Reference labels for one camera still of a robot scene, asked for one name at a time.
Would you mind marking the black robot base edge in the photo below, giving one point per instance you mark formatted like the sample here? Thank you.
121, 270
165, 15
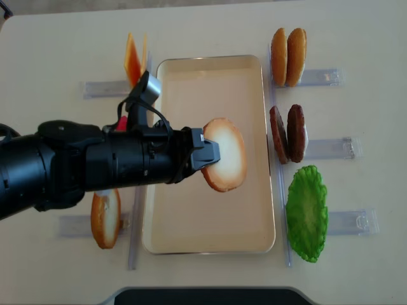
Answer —
210, 296

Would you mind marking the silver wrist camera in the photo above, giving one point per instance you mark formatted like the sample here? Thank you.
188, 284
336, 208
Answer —
147, 89

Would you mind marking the yellow cheese slice front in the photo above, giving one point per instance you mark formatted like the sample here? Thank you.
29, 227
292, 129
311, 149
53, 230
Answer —
144, 55

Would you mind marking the clear patty holder rail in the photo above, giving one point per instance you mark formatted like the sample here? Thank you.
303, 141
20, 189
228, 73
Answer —
343, 148

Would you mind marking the clear lettuce holder rail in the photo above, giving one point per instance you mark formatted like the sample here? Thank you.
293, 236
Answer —
359, 222

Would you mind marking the yellow cheese slice back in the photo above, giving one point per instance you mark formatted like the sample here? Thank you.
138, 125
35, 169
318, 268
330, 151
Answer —
132, 63

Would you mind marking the brown meat patty near tray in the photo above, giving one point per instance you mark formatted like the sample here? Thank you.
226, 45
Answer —
279, 135

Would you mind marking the clear long strip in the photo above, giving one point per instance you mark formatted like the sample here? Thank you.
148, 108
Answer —
136, 227
281, 186

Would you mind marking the bun slice near tray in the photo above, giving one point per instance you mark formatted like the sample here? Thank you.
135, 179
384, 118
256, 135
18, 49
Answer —
279, 57

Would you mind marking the toasted bread slice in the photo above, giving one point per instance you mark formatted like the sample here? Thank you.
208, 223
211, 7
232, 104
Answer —
230, 171
105, 217

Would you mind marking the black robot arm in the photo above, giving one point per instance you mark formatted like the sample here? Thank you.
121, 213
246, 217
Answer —
56, 166

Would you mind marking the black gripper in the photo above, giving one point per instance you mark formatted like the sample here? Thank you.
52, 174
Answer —
186, 153

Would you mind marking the green lettuce leaf near tray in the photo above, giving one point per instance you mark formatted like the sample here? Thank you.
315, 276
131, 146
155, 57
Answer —
307, 213

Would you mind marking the clear long strip left side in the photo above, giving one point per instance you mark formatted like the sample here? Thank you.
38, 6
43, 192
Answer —
136, 227

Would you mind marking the clear bread holder rail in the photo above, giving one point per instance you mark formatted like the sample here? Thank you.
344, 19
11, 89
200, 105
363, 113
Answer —
79, 226

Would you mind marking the clear cheese holder rail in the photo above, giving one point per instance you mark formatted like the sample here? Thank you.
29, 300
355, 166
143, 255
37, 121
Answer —
105, 89

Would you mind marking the toasted bread slice in holder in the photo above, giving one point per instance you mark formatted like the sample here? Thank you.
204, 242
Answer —
105, 217

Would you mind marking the clear bun holder rail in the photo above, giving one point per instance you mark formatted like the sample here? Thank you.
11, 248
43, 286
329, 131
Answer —
322, 77

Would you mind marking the white patty holder clip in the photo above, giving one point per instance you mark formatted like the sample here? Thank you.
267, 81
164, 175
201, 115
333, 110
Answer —
306, 140

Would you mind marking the bun slice outer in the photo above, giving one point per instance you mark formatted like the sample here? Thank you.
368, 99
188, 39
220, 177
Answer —
296, 56

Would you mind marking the brown meat patty outer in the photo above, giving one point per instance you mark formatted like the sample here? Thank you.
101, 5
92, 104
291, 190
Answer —
296, 133

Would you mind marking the clear long strip right side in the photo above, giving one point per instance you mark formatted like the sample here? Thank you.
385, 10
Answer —
281, 186

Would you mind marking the yellow cheese slice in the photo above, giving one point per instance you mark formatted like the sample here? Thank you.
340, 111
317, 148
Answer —
132, 63
144, 55

